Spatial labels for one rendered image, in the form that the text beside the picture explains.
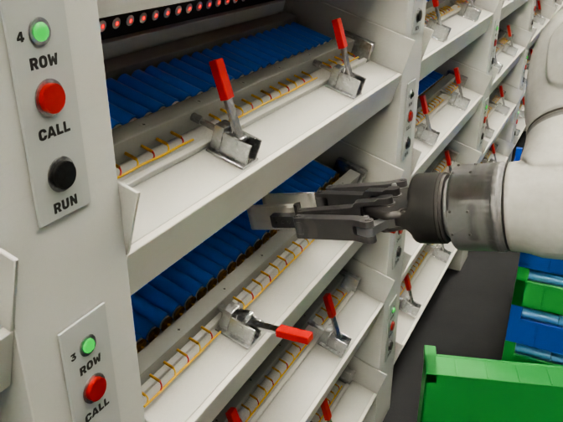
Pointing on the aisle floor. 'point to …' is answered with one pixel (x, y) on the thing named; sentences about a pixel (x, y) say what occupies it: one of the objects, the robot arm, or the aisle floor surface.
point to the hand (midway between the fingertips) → (281, 210)
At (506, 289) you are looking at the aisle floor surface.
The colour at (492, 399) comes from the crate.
